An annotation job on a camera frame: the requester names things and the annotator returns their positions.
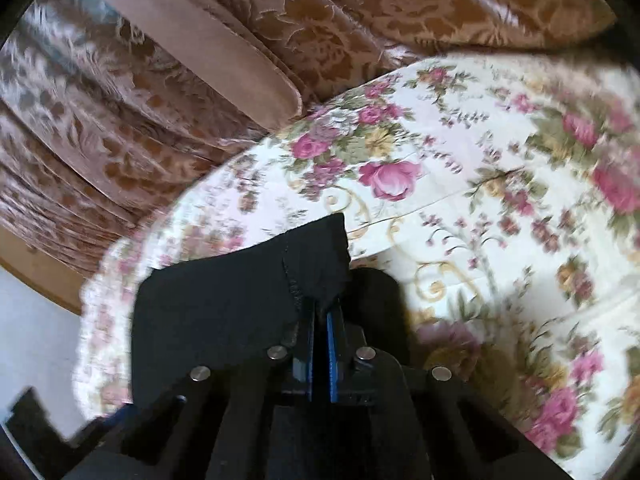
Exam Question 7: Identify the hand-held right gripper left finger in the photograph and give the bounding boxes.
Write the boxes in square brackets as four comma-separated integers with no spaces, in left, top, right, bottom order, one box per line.
[62,300,316,480]

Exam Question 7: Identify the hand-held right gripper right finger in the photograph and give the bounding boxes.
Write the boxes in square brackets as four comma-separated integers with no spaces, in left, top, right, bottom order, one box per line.
[326,300,571,480]

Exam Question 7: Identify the black pants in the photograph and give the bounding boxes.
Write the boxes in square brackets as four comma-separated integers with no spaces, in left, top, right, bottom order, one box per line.
[10,212,417,461]

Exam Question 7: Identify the floral bedsheet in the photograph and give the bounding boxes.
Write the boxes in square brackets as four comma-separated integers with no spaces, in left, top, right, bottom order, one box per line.
[70,52,640,478]

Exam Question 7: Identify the wooden sofa base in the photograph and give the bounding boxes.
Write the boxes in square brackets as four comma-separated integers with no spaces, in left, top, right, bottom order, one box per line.
[0,242,90,315]

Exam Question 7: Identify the brown brocade cushion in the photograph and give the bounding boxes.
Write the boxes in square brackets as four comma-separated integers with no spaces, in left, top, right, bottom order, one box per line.
[320,0,619,60]

